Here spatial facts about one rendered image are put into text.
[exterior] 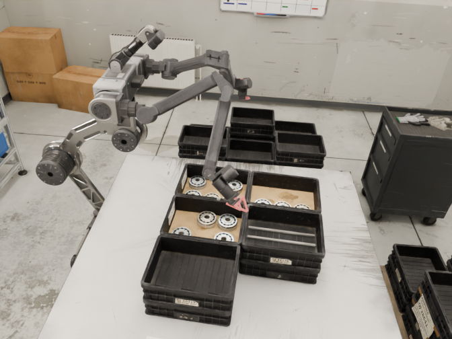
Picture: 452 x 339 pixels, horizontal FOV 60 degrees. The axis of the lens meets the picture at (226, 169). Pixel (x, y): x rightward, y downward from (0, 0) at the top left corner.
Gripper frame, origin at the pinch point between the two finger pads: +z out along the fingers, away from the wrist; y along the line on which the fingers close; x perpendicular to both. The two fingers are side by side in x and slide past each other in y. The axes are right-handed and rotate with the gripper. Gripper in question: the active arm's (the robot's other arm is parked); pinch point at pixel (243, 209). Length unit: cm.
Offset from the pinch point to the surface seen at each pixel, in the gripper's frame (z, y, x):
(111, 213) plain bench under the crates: -38, 64, 49
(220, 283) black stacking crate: 15.9, -3.3, 31.7
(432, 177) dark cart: 111, 71, -139
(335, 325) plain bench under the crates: 65, -17, 8
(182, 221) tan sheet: -10.3, 31.5, 23.3
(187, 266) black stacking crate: 2.1, 7.3, 37.3
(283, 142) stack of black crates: 24, 137, -90
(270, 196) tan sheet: 16.9, 37.7, -23.9
